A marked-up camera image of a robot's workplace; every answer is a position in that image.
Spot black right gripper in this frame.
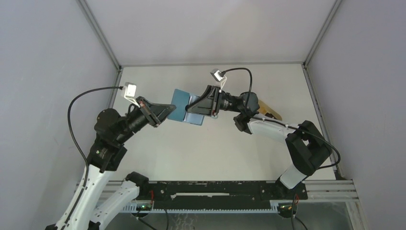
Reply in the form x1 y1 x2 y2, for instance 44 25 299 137
186 85 242 117

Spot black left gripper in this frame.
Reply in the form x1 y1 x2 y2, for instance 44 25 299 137
116 96 176 144

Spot blue leather card holder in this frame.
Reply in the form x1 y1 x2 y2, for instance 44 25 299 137
168 89 206 126

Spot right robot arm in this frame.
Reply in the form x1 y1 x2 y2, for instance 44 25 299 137
184 85 334 199

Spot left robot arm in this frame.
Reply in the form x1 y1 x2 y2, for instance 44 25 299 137
46 96 176 230

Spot beige oval tray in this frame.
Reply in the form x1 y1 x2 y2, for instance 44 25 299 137
258 100 282 121

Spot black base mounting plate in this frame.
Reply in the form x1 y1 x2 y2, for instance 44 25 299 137
136 181 308 206

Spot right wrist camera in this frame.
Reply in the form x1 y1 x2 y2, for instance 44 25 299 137
210 69 227 91

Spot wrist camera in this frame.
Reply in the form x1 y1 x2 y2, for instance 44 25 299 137
210 69 227 91
123 82 140 107

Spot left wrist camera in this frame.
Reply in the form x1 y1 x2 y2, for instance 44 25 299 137
123 82 140 107

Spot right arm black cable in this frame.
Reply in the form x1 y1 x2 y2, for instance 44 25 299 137
222 67 341 171

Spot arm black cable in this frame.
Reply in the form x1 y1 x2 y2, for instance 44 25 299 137
222 67 341 171
63 86 124 230

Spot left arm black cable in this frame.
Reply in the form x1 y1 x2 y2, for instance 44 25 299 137
63 86 124 230

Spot white cable duct strip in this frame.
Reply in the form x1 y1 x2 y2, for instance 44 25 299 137
120 200 297 214

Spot aluminium frame rails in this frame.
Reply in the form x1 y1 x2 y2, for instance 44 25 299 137
65 180 361 230

